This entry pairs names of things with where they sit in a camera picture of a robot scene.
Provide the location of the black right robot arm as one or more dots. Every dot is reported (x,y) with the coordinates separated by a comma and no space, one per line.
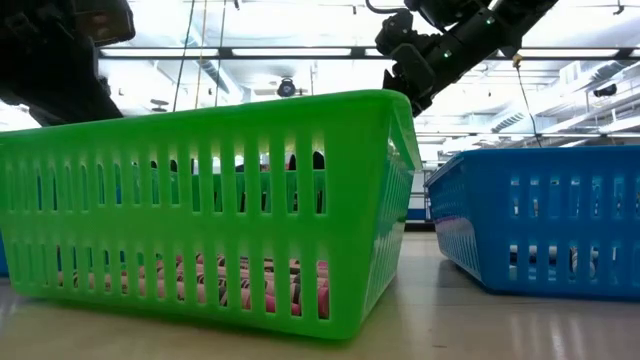
(490,25)

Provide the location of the black overhead beam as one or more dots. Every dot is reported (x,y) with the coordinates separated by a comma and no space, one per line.
(357,51)

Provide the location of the dark ceiling fixture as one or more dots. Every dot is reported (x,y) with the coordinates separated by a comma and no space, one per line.
(159,104)

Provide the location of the distant blue white shelf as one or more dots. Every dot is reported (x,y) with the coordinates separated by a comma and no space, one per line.
(416,215)

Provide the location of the black ceiling device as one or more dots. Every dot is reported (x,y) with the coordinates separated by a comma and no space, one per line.
(605,90)

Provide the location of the blue plastic basket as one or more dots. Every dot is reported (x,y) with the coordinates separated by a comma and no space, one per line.
(550,225)
(2,260)

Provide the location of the green plastic basket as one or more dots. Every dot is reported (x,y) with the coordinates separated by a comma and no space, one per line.
(200,230)

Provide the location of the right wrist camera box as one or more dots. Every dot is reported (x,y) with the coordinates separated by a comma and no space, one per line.
(395,32)

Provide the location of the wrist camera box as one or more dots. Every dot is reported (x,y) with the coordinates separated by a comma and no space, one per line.
(395,32)
(105,20)

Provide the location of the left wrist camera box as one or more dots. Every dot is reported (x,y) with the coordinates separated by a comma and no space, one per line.
(105,20)

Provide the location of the black overhead camera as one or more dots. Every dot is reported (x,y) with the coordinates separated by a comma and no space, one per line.
(286,87)

